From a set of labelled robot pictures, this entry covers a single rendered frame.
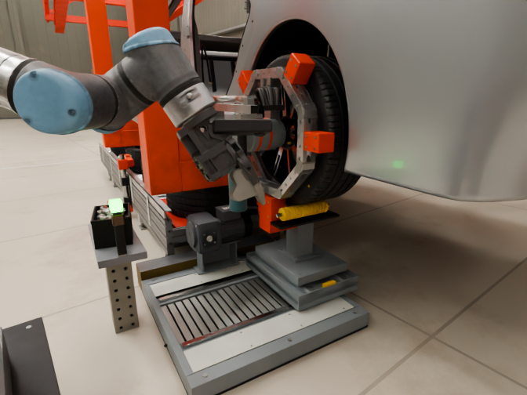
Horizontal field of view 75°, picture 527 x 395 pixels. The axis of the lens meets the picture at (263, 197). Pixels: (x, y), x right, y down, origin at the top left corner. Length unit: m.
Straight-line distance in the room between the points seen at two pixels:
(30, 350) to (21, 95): 0.86
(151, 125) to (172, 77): 1.14
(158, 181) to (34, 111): 1.27
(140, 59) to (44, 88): 0.17
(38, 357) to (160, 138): 1.05
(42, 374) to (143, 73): 0.85
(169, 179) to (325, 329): 1.04
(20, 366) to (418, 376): 1.31
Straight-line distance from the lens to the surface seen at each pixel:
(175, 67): 0.65
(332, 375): 1.47
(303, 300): 1.59
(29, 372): 1.20
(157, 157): 1.79
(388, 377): 1.52
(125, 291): 1.65
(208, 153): 0.63
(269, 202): 1.54
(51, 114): 0.58
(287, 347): 1.44
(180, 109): 0.64
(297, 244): 1.71
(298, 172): 1.33
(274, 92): 1.32
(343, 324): 1.59
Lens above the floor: 1.01
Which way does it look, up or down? 17 degrees down
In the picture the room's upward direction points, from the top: straight up
